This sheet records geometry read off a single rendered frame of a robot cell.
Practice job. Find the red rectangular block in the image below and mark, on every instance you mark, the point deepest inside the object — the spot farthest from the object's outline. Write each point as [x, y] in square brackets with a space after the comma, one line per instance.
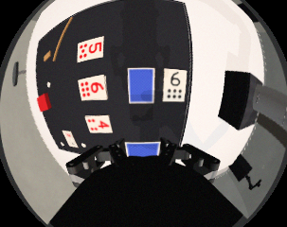
[43, 102]

